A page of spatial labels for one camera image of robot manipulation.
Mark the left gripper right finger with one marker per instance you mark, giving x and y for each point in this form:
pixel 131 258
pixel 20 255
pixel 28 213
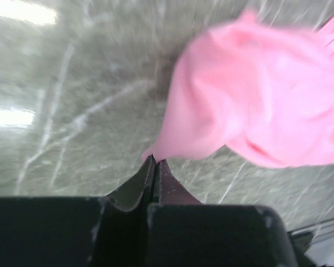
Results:
pixel 168 190

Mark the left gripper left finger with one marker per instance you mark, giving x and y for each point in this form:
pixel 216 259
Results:
pixel 128 196

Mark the pink t shirt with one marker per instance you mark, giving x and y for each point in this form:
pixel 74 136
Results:
pixel 266 93

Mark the aluminium frame rail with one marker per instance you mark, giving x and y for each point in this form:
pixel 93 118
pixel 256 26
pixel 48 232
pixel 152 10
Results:
pixel 313 234

